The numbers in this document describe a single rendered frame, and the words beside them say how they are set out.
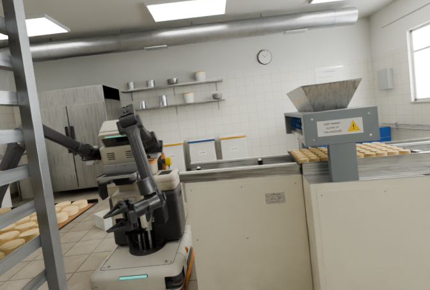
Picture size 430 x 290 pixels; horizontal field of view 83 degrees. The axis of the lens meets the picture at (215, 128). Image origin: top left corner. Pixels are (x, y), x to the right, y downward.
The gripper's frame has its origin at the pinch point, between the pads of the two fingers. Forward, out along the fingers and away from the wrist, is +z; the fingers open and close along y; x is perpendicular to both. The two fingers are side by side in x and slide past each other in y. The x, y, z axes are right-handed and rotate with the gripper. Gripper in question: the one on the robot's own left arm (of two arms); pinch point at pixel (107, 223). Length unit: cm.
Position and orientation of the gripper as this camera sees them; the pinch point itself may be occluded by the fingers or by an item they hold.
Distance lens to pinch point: 97.4
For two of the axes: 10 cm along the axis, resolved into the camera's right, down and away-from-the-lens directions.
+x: -7.0, -0.5, 7.2
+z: -7.1, 2.2, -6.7
